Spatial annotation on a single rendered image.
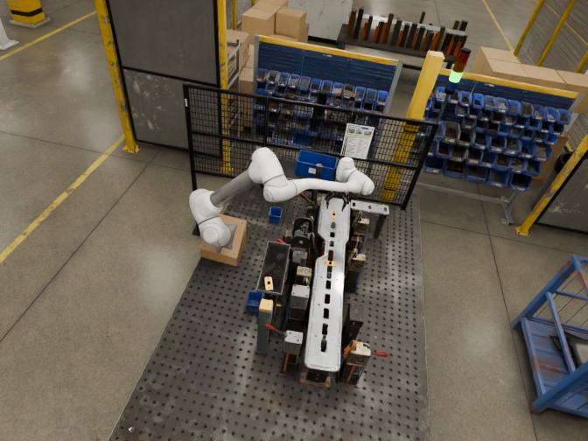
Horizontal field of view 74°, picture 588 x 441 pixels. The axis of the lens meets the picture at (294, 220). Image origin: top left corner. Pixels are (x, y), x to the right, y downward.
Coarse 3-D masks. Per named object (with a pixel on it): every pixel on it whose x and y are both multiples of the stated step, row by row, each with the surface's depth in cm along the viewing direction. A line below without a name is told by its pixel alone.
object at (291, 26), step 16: (272, 0) 638; (288, 0) 649; (256, 16) 572; (272, 16) 586; (288, 16) 592; (304, 16) 613; (256, 32) 581; (272, 32) 607; (288, 32) 608; (304, 32) 644
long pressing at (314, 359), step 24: (336, 216) 283; (336, 240) 266; (312, 288) 235; (336, 288) 237; (312, 312) 222; (336, 312) 224; (312, 336) 212; (336, 336) 213; (312, 360) 202; (336, 360) 203
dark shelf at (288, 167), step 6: (282, 162) 319; (288, 162) 320; (294, 162) 321; (282, 168) 313; (288, 168) 314; (294, 168) 315; (336, 168) 321; (288, 174) 308; (294, 174) 309; (366, 174) 319
